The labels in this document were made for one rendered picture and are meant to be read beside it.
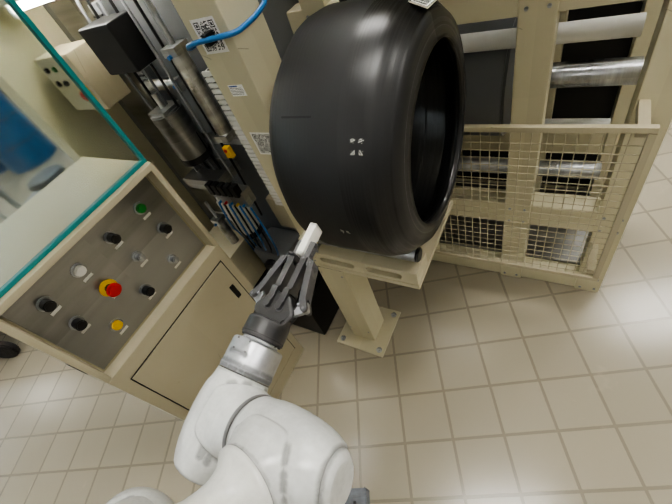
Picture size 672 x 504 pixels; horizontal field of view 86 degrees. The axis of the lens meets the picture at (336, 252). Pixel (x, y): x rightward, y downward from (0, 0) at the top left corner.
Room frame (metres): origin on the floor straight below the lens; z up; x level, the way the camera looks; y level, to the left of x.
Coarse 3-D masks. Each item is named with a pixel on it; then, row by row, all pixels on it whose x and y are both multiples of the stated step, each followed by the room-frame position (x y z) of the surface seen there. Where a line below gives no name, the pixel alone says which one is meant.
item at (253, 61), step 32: (192, 0) 0.97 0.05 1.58; (224, 0) 0.95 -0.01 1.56; (256, 0) 1.02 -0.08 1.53; (192, 32) 1.01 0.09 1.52; (256, 32) 0.99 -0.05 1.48; (224, 64) 0.98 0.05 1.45; (256, 64) 0.95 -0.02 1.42; (224, 96) 1.02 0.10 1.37; (256, 96) 0.94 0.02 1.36; (256, 128) 0.98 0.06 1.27; (352, 288) 0.94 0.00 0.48; (352, 320) 0.99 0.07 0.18
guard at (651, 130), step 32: (480, 128) 0.91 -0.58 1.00; (512, 128) 0.85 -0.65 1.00; (544, 128) 0.79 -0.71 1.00; (576, 128) 0.73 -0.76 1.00; (608, 128) 0.68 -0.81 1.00; (640, 128) 0.63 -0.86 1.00; (480, 160) 0.92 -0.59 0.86; (640, 160) 0.61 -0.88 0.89; (480, 192) 0.92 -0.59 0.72; (512, 192) 0.84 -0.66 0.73; (544, 192) 0.77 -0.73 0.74; (576, 192) 0.71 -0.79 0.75; (480, 224) 0.92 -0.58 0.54; (512, 224) 0.83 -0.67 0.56; (480, 256) 0.92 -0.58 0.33; (544, 256) 0.75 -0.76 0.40; (576, 256) 0.67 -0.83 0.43
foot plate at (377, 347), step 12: (384, 312) 1.06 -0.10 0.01; (396, 312) 1.03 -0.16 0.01; (348, 324) 1.09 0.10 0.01; (384, 324) 0.99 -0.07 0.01; (348, 336) 1.02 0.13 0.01; (360, 336) 0.99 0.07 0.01; (384, 336) 0.93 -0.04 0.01; (360, 348) 0.93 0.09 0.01; (372, 348) 0.90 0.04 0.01; (384, 348) 0.87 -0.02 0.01
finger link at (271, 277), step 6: (282, 258) 0.49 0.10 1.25; (276, 264) 0.48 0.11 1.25; (282, 264) 0.49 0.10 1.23; (270, 270) 0.48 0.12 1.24; (276, 270) 0.47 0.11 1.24; (270, 276) 0.47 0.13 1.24; (276, 276) 0.47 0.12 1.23; (264, 282) 0.46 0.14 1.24; (270, 282) 0.46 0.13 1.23; (258, 288) 0.45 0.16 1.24; (264, 288) 0.45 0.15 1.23; (270, 288) 0.46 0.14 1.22; (252, 294) 0.45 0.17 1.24
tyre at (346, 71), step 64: (384, 0) 0.76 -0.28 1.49; (320, 64) 0.71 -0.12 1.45; (384, 64) 0.63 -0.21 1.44; (448, 64) 0.92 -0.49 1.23; (320, 128) 0.64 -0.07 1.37; (384, 128) 0.57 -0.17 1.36; (448, 128) 0.90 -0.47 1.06; (320, 192) 0.61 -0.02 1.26; (384, 192) 0.53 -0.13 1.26; (448, 192) 0.72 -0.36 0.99
